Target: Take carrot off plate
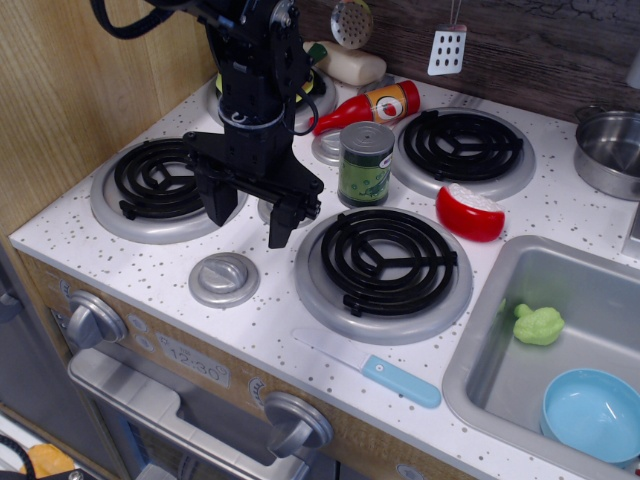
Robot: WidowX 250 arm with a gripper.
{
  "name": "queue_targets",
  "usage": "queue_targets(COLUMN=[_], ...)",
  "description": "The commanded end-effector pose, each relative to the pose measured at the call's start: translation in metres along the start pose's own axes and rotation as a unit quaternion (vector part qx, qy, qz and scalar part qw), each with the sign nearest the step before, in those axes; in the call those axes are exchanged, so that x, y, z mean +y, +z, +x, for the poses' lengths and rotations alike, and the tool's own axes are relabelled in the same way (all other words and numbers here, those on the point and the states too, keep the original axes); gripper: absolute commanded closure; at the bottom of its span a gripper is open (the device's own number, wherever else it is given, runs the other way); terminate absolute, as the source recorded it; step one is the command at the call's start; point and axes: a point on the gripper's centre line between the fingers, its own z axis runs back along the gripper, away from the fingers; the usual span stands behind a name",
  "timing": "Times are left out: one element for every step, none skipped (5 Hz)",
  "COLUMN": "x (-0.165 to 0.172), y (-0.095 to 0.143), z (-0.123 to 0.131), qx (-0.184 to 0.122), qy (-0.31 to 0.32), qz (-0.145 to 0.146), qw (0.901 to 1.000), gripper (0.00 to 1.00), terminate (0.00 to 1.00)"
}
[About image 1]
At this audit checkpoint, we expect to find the black cable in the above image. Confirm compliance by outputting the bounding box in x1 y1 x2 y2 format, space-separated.
89 0 171 41

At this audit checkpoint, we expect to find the right oven dial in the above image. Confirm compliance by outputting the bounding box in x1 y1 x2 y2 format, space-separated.
264 392 334 458

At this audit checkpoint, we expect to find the white slotted spatula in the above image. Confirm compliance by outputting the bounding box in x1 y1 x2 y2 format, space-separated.
427 1 468 76

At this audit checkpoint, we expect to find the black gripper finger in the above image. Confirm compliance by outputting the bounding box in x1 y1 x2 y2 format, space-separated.
196 173 238 226
268 195 320 249

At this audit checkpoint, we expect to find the red ketchup bottle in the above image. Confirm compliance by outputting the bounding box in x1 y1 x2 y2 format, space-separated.
312 80 421 135

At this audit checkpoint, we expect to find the green toy broccoli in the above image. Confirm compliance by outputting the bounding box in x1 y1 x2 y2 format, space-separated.
513 304 565 346

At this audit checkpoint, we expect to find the blue handled toy knife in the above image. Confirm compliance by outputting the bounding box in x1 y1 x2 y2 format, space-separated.
292 328 442 409

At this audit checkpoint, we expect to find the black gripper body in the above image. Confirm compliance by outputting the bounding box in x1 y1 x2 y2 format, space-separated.
183 125 323 205

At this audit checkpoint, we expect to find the oven dial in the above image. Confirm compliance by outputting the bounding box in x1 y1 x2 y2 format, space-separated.
264 392 334 458
66 290 128 349

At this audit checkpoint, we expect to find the cream mayonnaise bottle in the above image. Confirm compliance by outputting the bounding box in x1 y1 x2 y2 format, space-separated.
304 41 387 86

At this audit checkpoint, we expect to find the yellow green plate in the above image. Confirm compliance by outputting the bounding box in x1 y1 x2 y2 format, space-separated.
214 69 313 108

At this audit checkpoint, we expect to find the front silver stove knob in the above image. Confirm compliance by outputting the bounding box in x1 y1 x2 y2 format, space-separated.
188 252 260 309

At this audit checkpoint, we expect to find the front left black burner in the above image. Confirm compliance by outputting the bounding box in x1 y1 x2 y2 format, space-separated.
90 138 219 245

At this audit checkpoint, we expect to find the steel pot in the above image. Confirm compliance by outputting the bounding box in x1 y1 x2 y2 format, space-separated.
574 105 639 201

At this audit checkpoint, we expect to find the left oven dial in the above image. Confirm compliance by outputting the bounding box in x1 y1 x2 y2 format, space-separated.
66 290 128 349

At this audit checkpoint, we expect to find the silver oven door handle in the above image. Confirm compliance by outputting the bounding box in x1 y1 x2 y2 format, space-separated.
68 350 309 479

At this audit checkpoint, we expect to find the back right black burner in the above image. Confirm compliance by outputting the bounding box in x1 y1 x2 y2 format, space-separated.
392 107 536 201

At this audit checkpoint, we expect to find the back silver stove knob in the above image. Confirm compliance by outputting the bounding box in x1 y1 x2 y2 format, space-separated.
311 130 341 166

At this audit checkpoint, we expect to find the black burner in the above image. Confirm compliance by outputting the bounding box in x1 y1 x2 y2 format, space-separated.
295 207 473 345
392 107 536 201
90 138 219 245

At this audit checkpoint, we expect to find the front right black burner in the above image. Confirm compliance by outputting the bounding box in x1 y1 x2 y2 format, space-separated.
295 207 473 345

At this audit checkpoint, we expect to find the green tin can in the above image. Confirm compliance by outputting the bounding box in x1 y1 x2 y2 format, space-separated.
337 121 395 207

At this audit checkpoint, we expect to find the silver sink basin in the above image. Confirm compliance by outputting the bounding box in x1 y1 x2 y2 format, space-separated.
443 236 639 479

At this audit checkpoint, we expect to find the silver skimmer spoon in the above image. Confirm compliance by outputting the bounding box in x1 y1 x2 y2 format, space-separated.
330 0 374 50

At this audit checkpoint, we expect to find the red white cheese wedge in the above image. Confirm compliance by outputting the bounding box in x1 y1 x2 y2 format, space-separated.
435 183 506 242

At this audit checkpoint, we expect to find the yellow object at corner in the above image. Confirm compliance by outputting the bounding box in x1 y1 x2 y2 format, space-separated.
27 444 76 479

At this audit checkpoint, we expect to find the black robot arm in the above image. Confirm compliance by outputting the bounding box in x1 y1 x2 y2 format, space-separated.
155 1 323 249

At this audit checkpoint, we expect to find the light blue bowl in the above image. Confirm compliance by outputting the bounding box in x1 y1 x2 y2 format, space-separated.
539 369 639 468

